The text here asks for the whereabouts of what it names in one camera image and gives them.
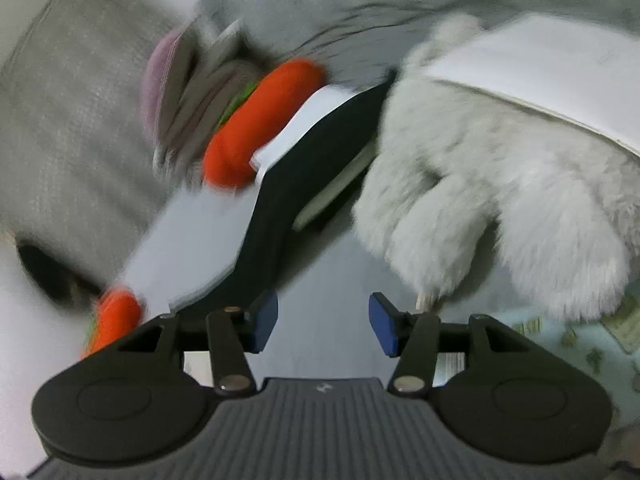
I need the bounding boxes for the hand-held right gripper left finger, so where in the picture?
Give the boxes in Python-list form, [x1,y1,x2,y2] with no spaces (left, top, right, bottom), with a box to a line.
[117,289,279,395]

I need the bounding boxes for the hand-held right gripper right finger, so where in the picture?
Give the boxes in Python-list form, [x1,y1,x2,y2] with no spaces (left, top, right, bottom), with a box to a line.
[368,292,538,395]

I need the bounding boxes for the cream shirt with black sleeves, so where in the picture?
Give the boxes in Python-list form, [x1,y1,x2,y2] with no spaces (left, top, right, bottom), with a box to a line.
[170,80,393,311]

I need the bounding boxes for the folded white clothes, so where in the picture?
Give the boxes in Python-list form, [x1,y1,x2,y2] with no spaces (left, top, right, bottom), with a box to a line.
[248,85,376,233]

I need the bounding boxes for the orange pumpkin cushion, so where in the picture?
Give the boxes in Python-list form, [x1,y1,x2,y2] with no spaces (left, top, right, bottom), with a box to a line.
[201,57,328,192]
[80,286,146,361]

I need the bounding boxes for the fluffy white garment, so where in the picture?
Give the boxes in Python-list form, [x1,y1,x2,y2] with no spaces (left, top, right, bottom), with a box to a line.
[352,12,640,321]

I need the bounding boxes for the black hanging garment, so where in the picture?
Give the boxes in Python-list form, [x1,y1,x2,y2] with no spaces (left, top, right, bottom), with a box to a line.
[15,241,103,307]

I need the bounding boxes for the stack of folded quilts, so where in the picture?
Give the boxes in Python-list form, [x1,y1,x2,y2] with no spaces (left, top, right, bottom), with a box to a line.
[152,17,263,186]

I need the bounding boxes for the purple pillow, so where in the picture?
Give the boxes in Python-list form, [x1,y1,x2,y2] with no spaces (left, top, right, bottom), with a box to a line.
[141,27,201,146]

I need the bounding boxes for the grey star-print curtain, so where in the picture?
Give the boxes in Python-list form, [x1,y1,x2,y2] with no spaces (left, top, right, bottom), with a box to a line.
[0,0,173,246]

